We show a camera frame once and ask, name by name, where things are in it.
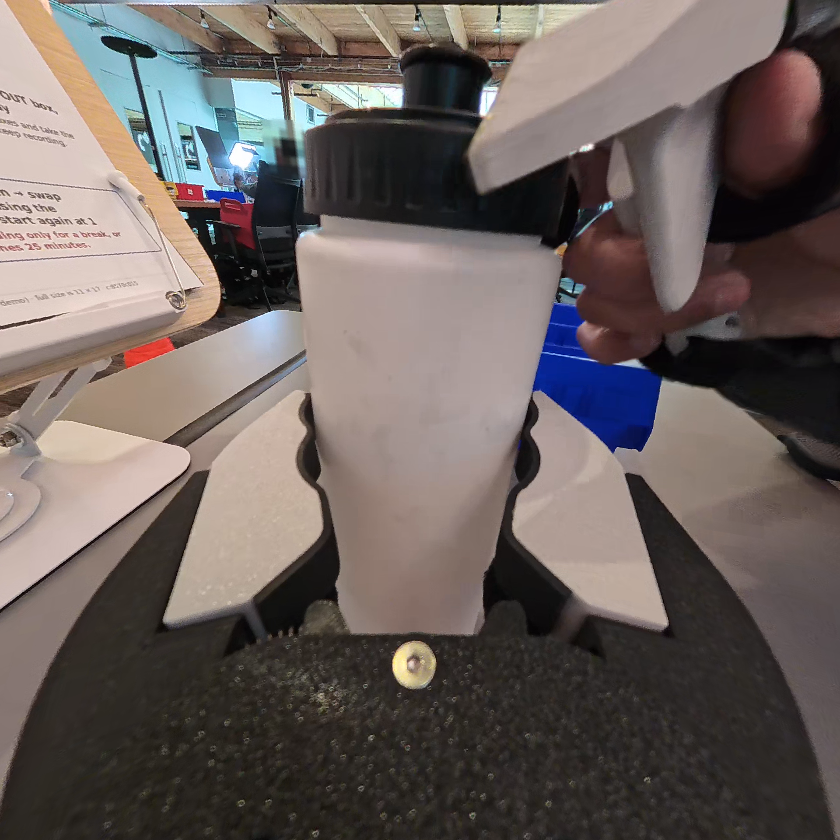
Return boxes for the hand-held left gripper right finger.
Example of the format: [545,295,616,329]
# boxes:
[484,392,670,643]

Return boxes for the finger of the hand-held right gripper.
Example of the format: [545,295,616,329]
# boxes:
[467,0,793,312]

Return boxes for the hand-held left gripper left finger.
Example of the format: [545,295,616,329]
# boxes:
[163,392,340,637]

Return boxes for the blue plastic bin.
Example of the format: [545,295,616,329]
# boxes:
[533,302,662,454]

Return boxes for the white plastic bottle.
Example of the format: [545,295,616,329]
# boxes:
[295,213,564,636]

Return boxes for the black bottle lid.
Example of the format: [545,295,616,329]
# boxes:
[303,45,580,248]

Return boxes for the orange traffic cone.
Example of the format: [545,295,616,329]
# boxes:
[125,338,175,368]

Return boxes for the black office chair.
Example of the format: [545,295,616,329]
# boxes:
[252,161,306,311]

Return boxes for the red chair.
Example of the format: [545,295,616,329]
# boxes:
[220,197,258,252]

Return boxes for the printed instruction sheet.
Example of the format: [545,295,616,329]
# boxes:
[0,0,204,329]

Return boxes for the black floor lamp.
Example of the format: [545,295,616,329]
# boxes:
[101,36,165,181]

